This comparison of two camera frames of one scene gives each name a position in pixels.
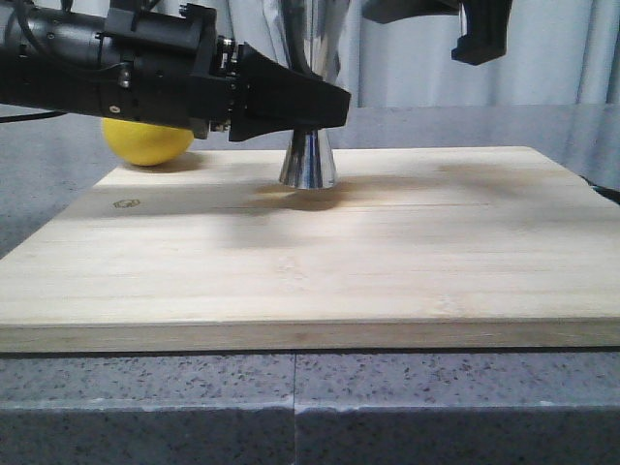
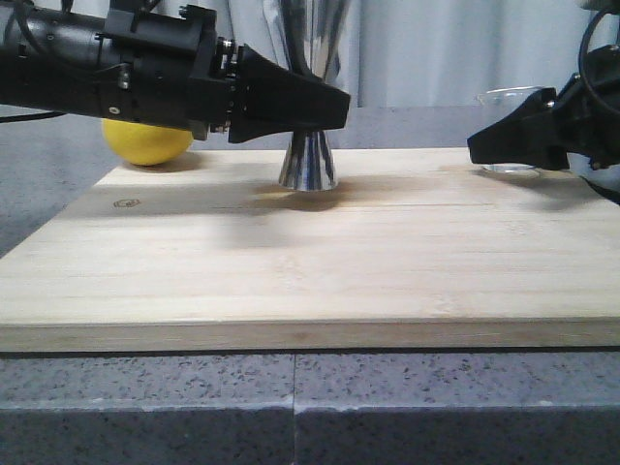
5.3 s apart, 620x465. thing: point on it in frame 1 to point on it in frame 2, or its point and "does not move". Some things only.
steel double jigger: x=313 y=33 does not move
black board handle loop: x=609 y=194 does not move
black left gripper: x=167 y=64 does not move
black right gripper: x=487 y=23 to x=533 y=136
